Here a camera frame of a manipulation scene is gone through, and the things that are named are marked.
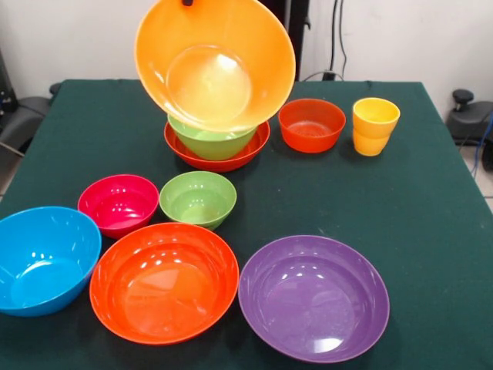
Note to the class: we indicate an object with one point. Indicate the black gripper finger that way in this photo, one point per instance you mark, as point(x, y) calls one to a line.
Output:
point(187, 3)

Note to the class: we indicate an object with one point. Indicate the large orange bowl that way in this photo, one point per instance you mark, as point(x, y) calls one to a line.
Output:
point(215, 58)

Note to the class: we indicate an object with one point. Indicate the large green bowl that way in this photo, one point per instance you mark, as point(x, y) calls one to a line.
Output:
point(215, 146)

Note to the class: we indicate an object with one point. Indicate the large red bowl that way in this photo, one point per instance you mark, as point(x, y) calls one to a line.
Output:
point(163, 289)
point(215, 163)

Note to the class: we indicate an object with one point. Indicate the small red bowl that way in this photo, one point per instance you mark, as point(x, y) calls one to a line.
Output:
point(312, 127)

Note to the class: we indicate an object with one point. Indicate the small green bowl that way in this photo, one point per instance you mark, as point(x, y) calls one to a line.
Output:
point(197, 200)

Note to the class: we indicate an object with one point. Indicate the black device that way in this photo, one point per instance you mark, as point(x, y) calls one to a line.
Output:
point(5, 88)

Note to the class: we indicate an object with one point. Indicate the pink bowl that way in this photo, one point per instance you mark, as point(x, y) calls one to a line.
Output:
point(117, 204)

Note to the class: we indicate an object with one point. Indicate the yellow cup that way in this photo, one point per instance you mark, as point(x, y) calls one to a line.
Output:
point(375, 123)

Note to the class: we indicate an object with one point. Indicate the dark green table cloth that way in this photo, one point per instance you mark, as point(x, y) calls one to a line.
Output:
point(346, 192)

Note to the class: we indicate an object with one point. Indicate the blue bowl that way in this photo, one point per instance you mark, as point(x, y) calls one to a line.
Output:
point(42, 266)

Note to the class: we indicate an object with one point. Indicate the purple bowl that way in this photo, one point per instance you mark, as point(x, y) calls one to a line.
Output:
point(314, 300)

